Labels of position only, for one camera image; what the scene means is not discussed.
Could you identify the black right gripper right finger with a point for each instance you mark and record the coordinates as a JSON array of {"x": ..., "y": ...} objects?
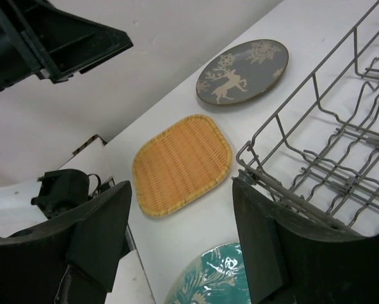
[{"x": 290, "y": 259}]

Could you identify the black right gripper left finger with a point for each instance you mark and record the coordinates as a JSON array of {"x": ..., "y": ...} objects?
[{"x": 71, "y": 258}]

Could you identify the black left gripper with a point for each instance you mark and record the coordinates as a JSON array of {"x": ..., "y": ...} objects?
[{"x": 38, "y": 39}]

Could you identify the red and teal floral plate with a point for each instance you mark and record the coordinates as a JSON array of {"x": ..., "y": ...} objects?
[{"x": 216, "y": 276}]

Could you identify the woven bamboo tray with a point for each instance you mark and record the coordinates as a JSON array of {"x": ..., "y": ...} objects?
[{"x": 179, "y": 165}]

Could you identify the grey reindeer plate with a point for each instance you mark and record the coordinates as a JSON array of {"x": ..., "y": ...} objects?
[{"x": 243, "y": 72}]

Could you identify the grey wire dish rack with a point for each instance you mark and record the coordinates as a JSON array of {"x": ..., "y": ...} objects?
[{"x": 318, "y": 153}]

